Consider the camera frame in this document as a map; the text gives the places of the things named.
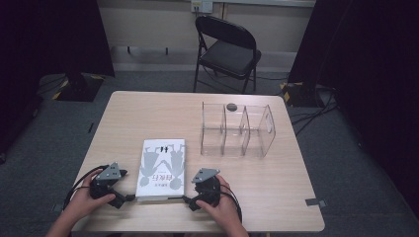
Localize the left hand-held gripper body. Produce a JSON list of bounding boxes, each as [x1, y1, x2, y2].
[[89, 161, 122, 199]]

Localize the dark curtain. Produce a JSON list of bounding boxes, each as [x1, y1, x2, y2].
[[288, 0, 419, 208], [0, 0, 116, 156]]

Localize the black folding chair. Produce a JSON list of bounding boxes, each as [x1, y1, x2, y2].
[[192, 15, 263, 95]]

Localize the person's left hand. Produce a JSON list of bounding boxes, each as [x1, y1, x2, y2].
[[65, 167, 117, 220]]

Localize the black stand base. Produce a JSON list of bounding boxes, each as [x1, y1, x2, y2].
[[52, 72, 106, 103], [280, 80, 334, 109]]

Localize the white wall outlet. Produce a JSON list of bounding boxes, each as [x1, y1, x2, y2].
[[191, 0, 214, 15]]

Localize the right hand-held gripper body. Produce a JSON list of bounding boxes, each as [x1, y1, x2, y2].
[[191, 167, 221, 206]]

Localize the person's right hand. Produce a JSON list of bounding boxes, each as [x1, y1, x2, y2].
[[196, 174, 243, 228]]

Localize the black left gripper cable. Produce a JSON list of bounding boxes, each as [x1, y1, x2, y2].
[[62, 164, 110, 210]]

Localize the white book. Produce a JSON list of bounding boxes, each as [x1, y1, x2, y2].
[[134, 137, 187, 202]]

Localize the clear acrylic organizer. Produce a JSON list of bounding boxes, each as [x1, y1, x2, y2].
[[200, 101, 277, 160]]

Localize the black floor cables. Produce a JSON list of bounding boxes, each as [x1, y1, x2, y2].
[[290, 93, 340, 136]]

